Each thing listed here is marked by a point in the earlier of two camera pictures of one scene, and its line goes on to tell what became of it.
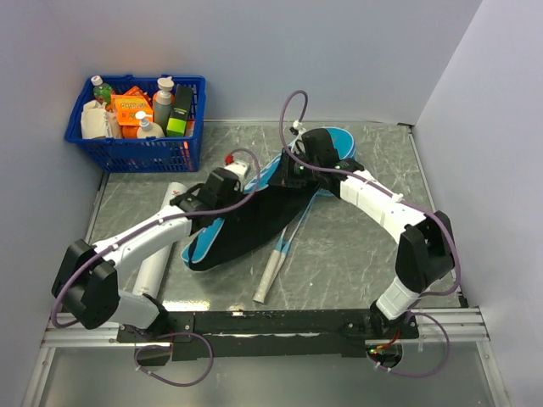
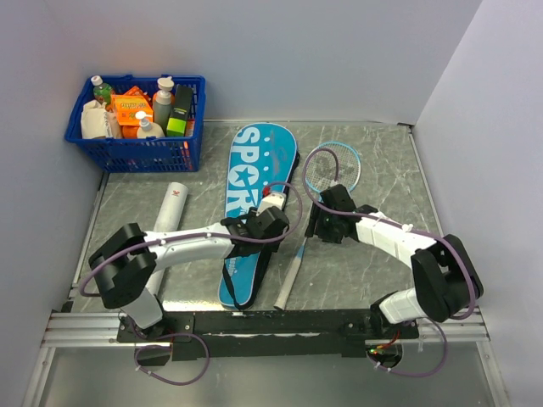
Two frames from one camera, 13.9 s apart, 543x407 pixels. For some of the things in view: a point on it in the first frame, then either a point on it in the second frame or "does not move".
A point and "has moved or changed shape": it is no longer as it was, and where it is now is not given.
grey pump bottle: [162, 103] does not move
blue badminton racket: [280, 253] has moved or changed shape
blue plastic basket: [130, 155] does not move
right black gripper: [282, 175] -> [317, 213]
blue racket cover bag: [340, 142] -> [265, 158]
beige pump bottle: [148, 128] does not move
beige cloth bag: [97, 122] does not move
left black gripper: [237, 192] -> [271, 247]
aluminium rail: [450, 327] does not move
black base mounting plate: [291, 335] does not move
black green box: [176, 125] does not move
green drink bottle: [102, 91] does not move
